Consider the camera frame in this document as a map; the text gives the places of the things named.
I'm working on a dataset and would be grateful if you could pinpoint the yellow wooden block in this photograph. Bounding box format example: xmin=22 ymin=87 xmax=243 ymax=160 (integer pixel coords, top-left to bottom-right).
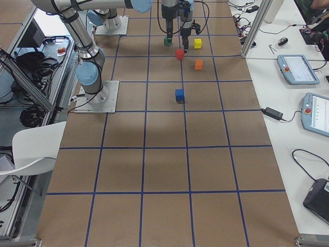
xmin=193 ymin=39 xmax=203 ymax=49

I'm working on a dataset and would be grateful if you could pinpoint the orange wooden block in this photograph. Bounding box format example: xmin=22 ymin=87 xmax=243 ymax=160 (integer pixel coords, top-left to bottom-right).
xmin=194 ymin=59 xmax=203 ymax=70

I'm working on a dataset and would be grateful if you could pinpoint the red wooden block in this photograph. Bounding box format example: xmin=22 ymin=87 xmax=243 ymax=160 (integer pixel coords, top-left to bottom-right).
xmin=175 ymin=49 xmax=185 ymax=60

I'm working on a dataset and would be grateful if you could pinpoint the aluminium frame post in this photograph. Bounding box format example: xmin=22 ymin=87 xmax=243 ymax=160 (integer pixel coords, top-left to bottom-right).
xmin=241 ymin=0 xmax=272 ymax=59

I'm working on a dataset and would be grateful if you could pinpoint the upper teach pendant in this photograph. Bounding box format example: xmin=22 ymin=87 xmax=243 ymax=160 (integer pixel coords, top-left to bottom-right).
xmin=277 ymin=55 xmax=320 ymax=85

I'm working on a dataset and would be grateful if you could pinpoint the black power adapter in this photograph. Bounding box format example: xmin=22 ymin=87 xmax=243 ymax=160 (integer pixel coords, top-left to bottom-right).
xmin=261 ymin=107 xmax=283 ymax=120

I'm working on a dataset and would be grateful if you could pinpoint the teach pendant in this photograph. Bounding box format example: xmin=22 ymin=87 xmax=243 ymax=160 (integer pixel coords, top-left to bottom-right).
xmin=277 ymin=55 xmax=320 ymax=85
xmin=301 ymin=92 xmax=328 ymax=136

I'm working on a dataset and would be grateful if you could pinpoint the lower teach pendant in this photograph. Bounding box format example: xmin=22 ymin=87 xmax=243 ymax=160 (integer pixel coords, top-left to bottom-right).
xmin=301 ymin=92 xmax=328 ymax=136

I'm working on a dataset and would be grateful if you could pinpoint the blue wooden block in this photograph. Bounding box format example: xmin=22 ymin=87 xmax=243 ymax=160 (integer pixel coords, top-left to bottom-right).
xmin=175 ymin=89 xmax=185 ymax=102

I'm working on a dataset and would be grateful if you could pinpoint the green wooden block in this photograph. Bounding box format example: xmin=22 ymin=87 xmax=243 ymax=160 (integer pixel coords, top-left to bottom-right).
xmin=163 ymin=37 xmax=172 ymax=47

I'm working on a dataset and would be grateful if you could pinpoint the white plastic chair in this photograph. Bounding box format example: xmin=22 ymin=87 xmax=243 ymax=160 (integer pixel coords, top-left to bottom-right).
xmin=1 ymin=121 xmax=66 ymax=182

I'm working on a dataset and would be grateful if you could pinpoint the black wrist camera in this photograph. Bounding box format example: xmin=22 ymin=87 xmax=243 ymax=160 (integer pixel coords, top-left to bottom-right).
xmin=192 ymin=21 xmax=201 ymax=35

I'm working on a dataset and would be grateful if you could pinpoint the black laptop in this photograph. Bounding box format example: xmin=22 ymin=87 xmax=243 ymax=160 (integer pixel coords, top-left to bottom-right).
xmin=303 ymin=179 xmax=328 ymax=224

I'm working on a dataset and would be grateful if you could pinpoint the black computer mouse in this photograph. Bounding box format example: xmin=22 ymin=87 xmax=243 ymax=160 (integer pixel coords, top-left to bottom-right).
xmin=277 ymin=37 xmax=288 ymax=46

